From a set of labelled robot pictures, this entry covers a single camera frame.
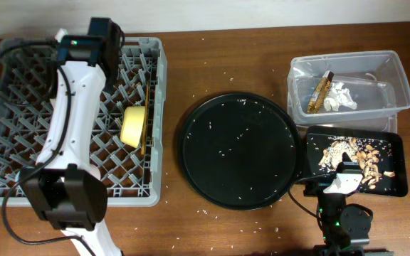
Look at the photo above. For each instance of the crumpled white tissue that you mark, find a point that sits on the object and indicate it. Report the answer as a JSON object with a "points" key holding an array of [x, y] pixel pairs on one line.
{"points": [[337, 97]]}

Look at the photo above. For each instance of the grey dishwasher rack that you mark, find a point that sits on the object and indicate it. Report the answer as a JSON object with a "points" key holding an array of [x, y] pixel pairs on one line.
{"points": [[132, 175]]}

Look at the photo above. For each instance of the food scraps pile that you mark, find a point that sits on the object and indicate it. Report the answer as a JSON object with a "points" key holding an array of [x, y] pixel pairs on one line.
{"points": [[369, 154]]}

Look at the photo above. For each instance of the brown snack wrapper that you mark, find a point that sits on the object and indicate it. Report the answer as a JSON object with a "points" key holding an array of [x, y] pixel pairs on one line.
{"points": [[320, 93]]}

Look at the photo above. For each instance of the clear plastic bin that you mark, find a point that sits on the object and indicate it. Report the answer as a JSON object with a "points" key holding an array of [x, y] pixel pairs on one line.
{"points": [[374, 81]]}

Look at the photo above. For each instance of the round black tray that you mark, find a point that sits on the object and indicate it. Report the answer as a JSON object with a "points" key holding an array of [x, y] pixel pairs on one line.
{"points": [[240, 151]]}

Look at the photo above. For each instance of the black rectangular tray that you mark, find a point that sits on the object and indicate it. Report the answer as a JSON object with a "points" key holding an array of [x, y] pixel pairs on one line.
{"points": [[316, 139]]}

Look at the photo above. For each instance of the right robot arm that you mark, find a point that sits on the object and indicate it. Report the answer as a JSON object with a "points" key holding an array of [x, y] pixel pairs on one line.
{"points": [[345, 227]]}

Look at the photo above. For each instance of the yellow bowl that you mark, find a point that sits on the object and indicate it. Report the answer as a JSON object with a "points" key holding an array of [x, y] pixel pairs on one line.
{"points": [[132, 125]]}

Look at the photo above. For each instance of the wooden chopstick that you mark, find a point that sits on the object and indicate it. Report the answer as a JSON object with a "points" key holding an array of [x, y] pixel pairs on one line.
{"points": [[144, 127]]}

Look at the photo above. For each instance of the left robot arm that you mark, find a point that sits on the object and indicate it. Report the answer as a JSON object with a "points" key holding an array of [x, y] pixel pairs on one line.
{"points": [[64, 188]]}

